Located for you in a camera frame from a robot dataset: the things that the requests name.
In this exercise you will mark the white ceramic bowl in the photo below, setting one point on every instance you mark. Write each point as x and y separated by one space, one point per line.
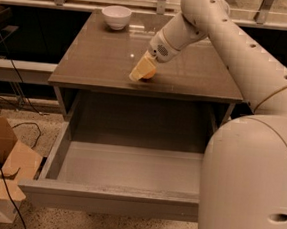
116 17

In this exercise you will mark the orange fruit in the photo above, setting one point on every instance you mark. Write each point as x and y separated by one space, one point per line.
150 74

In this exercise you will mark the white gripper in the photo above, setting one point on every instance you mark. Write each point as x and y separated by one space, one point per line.
159 49

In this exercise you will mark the open grey top drawer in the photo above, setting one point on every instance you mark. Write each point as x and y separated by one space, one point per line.
127 155

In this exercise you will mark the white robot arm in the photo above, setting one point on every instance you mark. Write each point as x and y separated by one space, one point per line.
244 171

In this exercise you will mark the grey cabinet with glossy top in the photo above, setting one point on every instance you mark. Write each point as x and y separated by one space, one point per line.
101 59

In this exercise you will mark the brown cardboard box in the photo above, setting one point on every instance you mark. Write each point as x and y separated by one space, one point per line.
17 161

